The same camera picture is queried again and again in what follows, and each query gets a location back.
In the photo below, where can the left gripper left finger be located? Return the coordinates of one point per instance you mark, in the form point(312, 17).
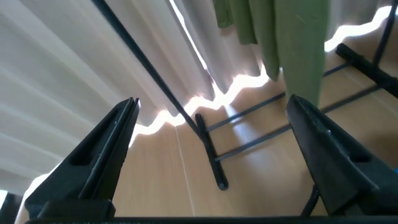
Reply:
point(93, 174)

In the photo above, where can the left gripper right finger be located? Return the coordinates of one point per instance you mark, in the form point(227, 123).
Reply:
point(348, 174)

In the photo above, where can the green long-sleeved shirt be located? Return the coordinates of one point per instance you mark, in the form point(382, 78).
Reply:
point(301, 46)

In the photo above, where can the black clothes rack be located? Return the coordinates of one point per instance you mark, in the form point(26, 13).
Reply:
point(215, 161)

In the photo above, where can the window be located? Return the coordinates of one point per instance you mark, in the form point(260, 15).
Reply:
point(7, 208)

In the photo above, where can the beige curtain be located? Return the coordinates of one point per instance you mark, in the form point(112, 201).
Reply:
point(62, 62)

